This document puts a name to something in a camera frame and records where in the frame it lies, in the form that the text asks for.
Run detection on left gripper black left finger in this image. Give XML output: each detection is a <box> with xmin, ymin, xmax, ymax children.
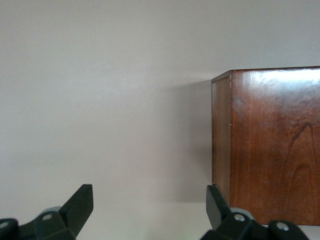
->
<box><xmin>0</xmin><ymin>184</ymin><xmax>94</xmax><ymax>240</ymax></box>

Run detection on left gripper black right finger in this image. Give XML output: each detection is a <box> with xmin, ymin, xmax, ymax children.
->
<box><xmin>201</xmin><ymin>184</ymin><xmax>307</xmax><ymax>240</ymax></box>

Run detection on dark red wooden cabinet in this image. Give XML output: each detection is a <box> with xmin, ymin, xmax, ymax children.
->
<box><xmin>211</xmin><ymin>66</ymin><xmax>320</xmax><ymax>227</ymax></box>

